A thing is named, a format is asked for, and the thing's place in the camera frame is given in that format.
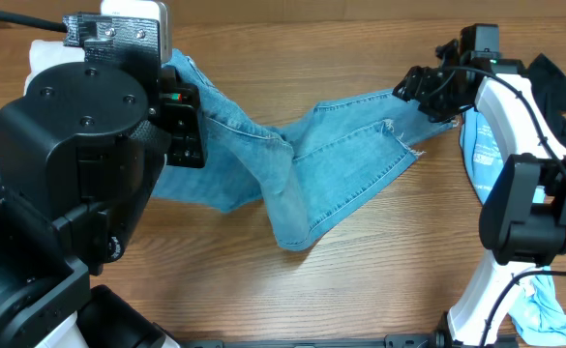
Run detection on blue denim jeans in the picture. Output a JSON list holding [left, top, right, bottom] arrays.
[[153, 50, 456, 251]]

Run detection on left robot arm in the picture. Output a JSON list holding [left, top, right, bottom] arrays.
[[0, 62, 205, 347]]

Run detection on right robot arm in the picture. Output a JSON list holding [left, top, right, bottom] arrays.
[[385, 23, 566, 347]]

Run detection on crumpled black garment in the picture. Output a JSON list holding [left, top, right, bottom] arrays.
[[527, 54, 566, 148]]

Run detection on folded beige trousers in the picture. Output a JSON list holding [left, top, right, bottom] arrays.
[[23, 40, 85, 94]]

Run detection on light blue printed t-shirt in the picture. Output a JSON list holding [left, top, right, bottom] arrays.
[[460, 110, 566, 347]]

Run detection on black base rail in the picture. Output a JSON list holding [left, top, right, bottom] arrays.
[[175, 333, 521, 348]]

